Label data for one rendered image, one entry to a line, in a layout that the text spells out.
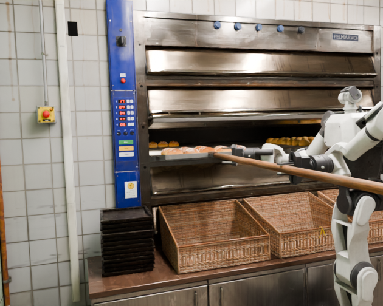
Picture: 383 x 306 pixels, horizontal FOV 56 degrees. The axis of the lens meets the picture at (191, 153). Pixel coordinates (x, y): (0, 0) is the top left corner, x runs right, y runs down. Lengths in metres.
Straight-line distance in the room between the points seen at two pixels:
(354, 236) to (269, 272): 0.56
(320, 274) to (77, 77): 1.87
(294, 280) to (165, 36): 1.70
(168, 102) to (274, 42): 0.90
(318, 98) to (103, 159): 1.63
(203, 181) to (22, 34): 1.42
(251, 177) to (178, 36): 1.09
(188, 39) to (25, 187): 1.38
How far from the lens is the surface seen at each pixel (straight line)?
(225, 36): 2.58
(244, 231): 2.46
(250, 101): 2.57
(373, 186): 1.03
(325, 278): 2.40
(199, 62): 2.46
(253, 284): 2.15
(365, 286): 1.95
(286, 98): 2.72
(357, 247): 1.93
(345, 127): 1.76
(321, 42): 2.96
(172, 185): 2.38
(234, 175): 2.54
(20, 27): 2.39
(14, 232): 2.40
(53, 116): 2.23
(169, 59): 2.41
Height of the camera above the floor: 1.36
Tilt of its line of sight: 4 degrees down
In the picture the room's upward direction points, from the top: 2 degrees counter-clockwise
